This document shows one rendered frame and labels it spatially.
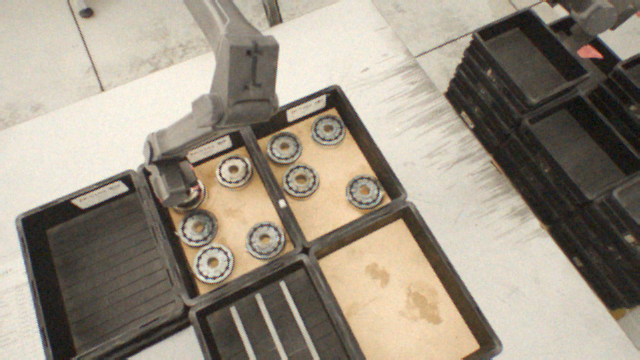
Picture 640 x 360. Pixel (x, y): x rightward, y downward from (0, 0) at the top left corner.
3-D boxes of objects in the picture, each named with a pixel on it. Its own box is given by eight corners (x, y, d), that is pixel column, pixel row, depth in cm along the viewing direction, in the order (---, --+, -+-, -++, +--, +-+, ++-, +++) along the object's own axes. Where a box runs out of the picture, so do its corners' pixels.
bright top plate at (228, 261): (188, 254, 107) (187, 253, 107) (225, 237, 109) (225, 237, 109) (201, 290, 104) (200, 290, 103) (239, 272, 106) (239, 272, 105)
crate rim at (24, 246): (19, 219, 105) (12, 216, 103) (137, 170, 111) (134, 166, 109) (55, 377, 91) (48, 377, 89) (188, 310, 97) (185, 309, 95)
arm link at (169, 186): (185, 132, 93) (145, 137, 88) (204, 174, 90) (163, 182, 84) (176, 162, 102) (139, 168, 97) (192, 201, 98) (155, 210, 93)
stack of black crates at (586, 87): (504, 65, 222) (524, 33, 201) (549, 44, 228) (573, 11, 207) (554, 122, 208) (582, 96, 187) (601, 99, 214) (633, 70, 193)
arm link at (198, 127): (274, 80, 62) (206, 83, 56) (282, 117, 63) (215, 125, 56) (182, 132, 97) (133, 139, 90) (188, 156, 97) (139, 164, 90)
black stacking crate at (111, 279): (43, 230, 114) (15, 217, 103) (150, 184, 120) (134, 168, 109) (79, 374, 100) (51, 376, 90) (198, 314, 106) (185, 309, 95)
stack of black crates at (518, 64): (441, 94, 214) (471, 30, 172) (489, 72, 220) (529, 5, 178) (488, 156, 200) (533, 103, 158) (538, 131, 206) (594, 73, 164)
